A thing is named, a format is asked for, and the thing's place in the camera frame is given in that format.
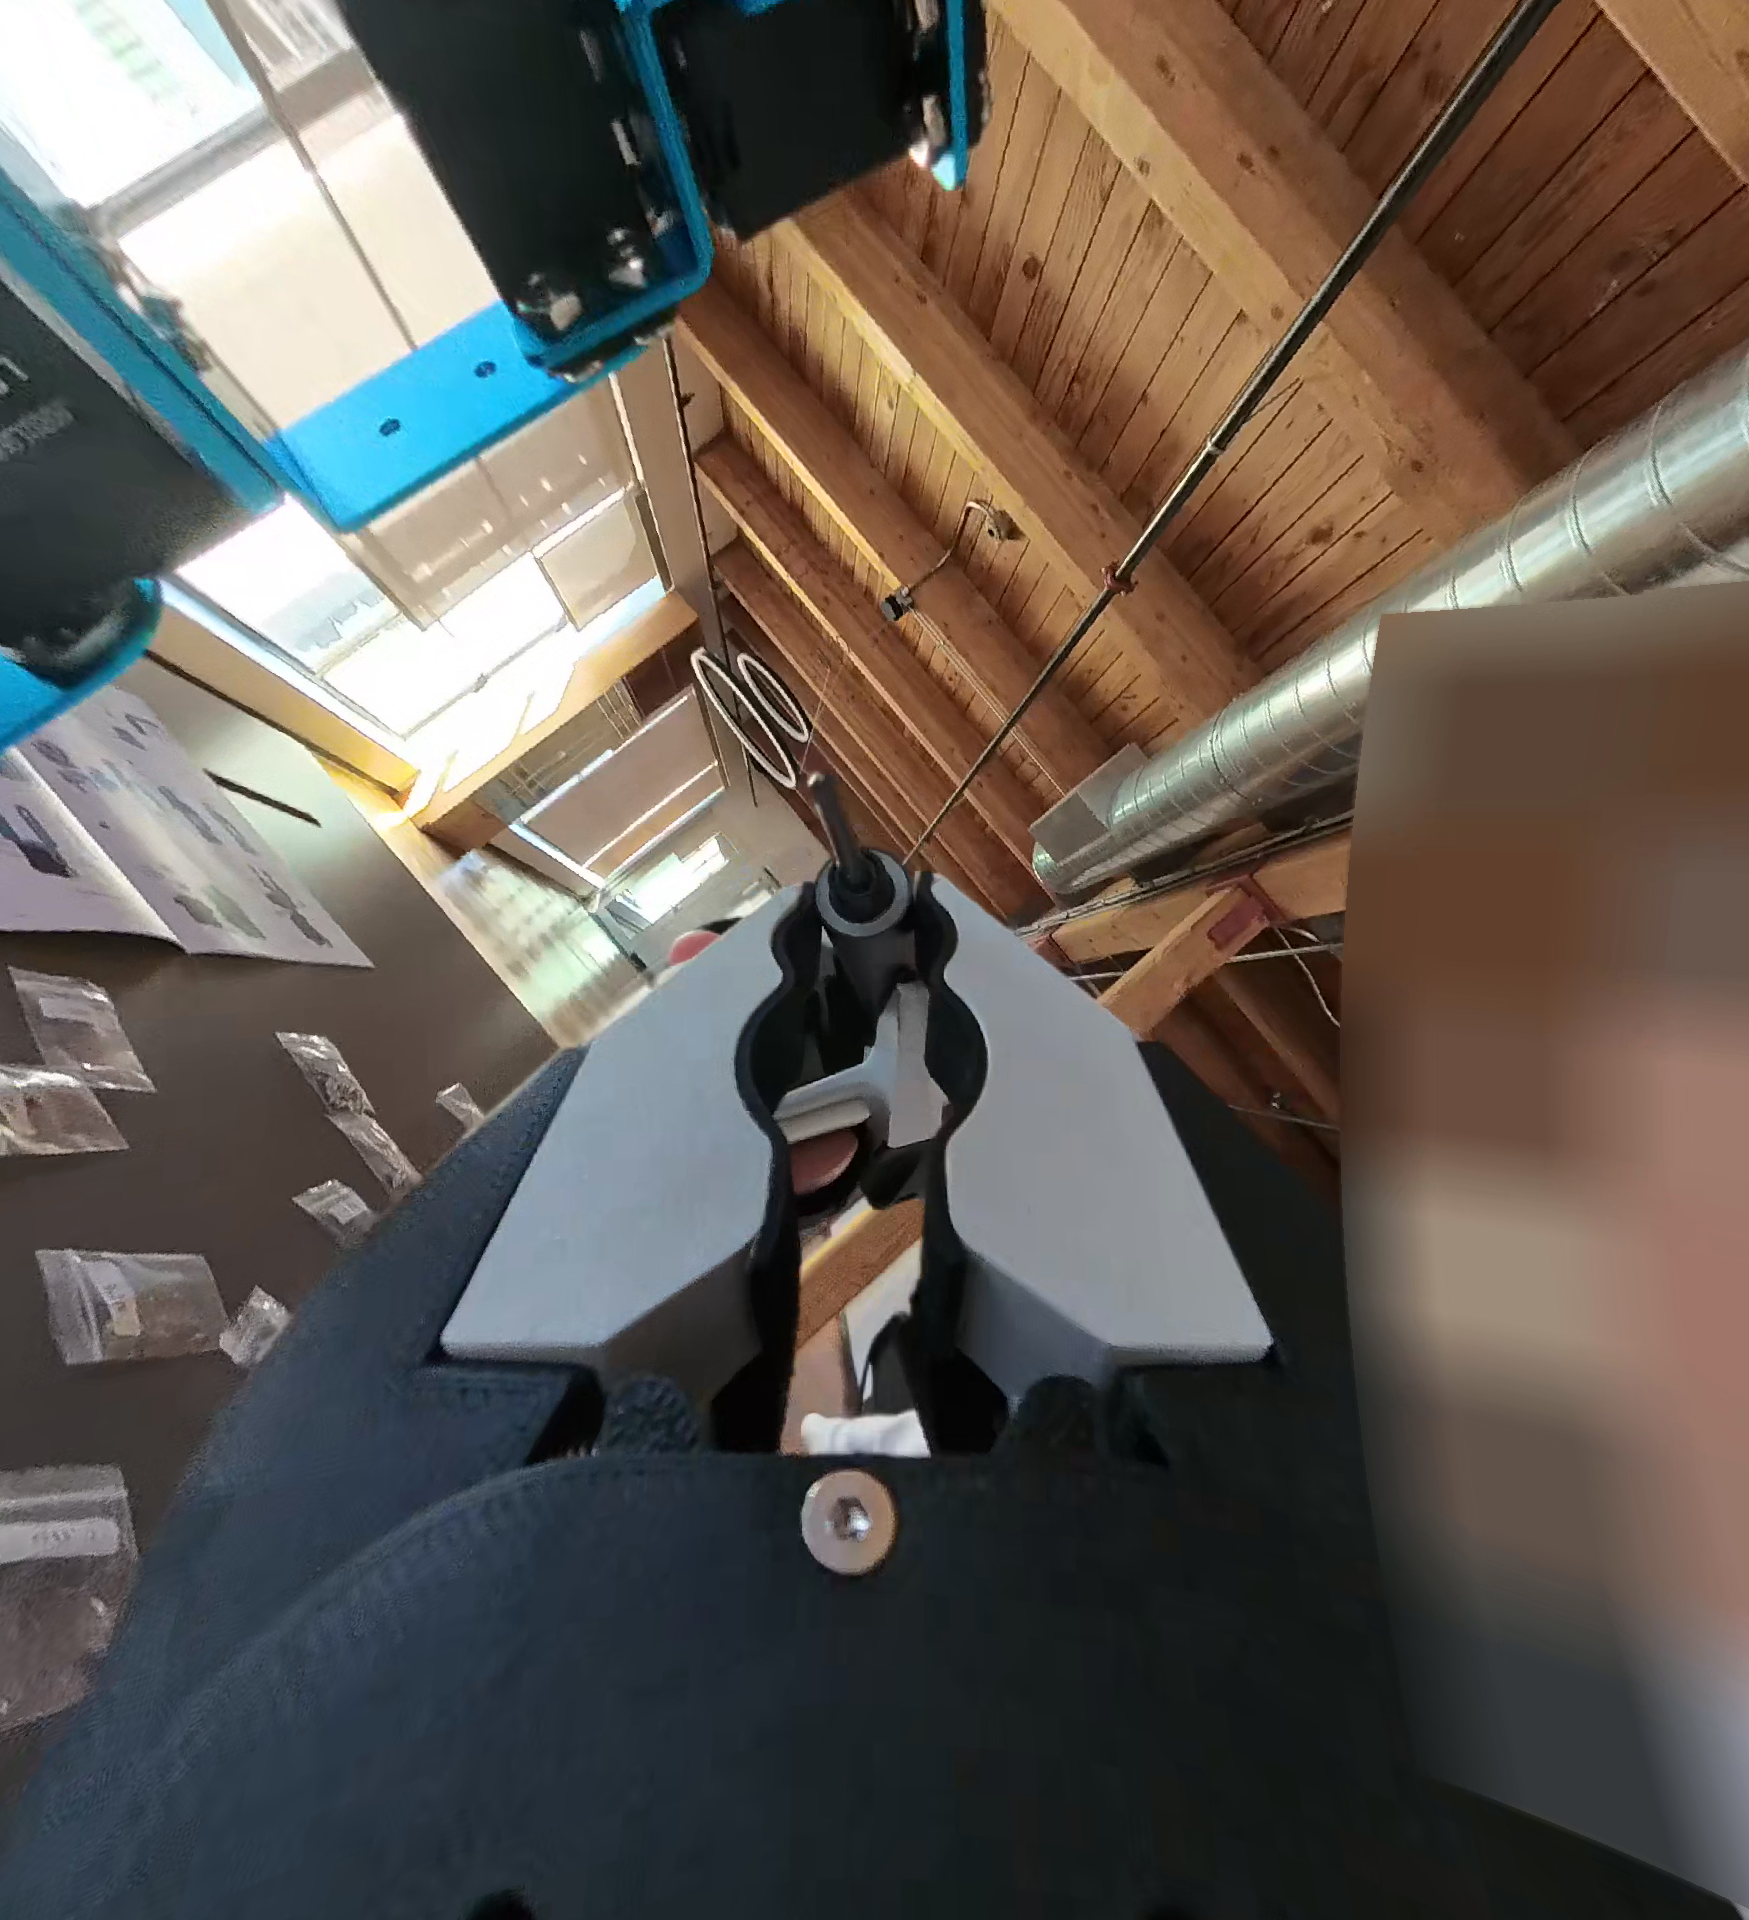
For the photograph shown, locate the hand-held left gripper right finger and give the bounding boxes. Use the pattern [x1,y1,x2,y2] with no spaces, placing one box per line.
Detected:
[905,877,1276,1454]

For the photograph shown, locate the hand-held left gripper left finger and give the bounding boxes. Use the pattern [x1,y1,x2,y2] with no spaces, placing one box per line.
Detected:
[438,883,817,1454]

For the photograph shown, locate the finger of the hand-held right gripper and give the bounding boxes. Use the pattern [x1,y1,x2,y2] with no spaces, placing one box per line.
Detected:
[874,982,955,1151]
[776,1050,882,1147]

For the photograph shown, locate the blue and black toy robot arm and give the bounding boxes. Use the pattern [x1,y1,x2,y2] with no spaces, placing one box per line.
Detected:
[0,0,990,817]

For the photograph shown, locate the dark desk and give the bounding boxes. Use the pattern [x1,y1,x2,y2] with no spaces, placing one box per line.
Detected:
[0,655,564,1841]

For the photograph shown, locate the ceiling conduit with junction box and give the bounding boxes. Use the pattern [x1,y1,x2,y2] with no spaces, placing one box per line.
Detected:
[881,502,1019,625]

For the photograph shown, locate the beige roller window blind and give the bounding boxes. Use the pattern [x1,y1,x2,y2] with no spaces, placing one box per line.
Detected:
[289,90,672,708]

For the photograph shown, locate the open instruction booklet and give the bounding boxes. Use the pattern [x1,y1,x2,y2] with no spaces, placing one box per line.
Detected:
[0,687,372,971]

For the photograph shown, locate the ceiling sprinkler pipe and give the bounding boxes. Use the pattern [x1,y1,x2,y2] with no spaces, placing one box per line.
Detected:
[905,0,1566,864]

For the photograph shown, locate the wooden support post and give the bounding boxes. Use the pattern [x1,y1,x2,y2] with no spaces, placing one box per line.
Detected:
[1076,877,1349,1040]

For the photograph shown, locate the ring pendant light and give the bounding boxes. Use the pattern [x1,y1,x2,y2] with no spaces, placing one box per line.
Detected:
[691,648,800,787]
[736,655,812,745]

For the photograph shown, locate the silver spiral air duct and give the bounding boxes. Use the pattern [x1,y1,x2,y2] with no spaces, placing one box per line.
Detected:
[1031,293,1749,902]

